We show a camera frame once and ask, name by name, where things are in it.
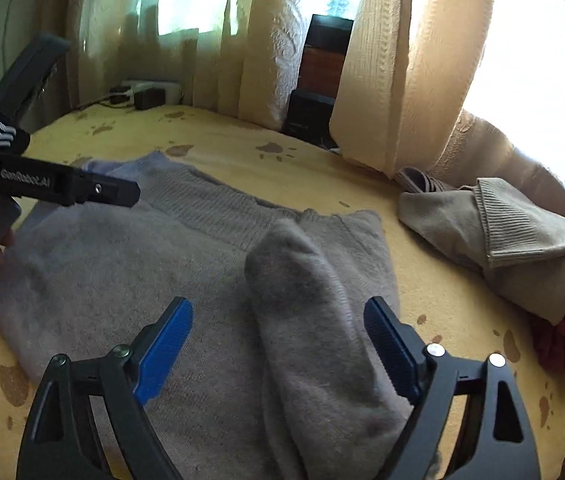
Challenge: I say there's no white power strip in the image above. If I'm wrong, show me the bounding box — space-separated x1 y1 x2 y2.
121 79 184 105

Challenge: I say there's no brown wooden nightstand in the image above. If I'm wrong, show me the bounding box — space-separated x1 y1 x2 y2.
282 47 345 150

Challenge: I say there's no black box on sill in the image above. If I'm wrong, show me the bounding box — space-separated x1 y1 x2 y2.
305 14 354 54

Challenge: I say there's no cream lace curtain left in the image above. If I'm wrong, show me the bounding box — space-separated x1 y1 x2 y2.
36 0 309 131

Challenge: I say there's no yellow paw-print bed sheet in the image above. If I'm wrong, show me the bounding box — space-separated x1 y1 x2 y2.
0 106 565 479

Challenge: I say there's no grey-brown knit sweater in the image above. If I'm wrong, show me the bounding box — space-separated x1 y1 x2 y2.
0 153 411 479

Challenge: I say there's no beige folded sweater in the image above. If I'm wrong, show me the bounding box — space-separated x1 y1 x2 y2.
395 167 565 325

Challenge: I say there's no beige knit curtain right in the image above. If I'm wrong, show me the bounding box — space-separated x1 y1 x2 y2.
330 0 565 216

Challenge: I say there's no black power adapter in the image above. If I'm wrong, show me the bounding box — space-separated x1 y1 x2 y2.
133 88 166 110

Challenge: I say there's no black cable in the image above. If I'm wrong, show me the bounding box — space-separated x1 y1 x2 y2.
74 94 136 111

